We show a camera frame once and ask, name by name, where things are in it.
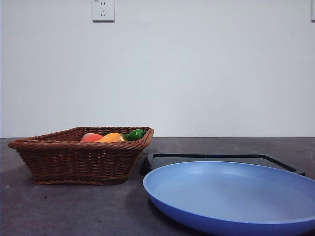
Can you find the black rectangular tray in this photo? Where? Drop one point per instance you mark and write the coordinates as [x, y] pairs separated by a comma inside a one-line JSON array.
[[152, 163]]

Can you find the dark green bell pepper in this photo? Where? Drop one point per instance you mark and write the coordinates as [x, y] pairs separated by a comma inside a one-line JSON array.
[[135, 134]]

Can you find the red-orange peach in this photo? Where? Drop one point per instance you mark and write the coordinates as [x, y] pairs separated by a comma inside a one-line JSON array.
[[90, 138]]

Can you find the yellow-orange corn cob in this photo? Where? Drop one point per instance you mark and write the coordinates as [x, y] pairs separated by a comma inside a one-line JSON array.
[[112, 137]]

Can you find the white wall socket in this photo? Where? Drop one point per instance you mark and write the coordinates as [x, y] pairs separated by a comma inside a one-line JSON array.
[[103, 11]]

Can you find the brown woven wicker basket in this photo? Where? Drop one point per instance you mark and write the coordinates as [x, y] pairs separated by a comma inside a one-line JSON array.
[[73, 164]]

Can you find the blue round plate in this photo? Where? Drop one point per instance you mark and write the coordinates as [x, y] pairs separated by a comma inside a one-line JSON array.
[[229, 194]]

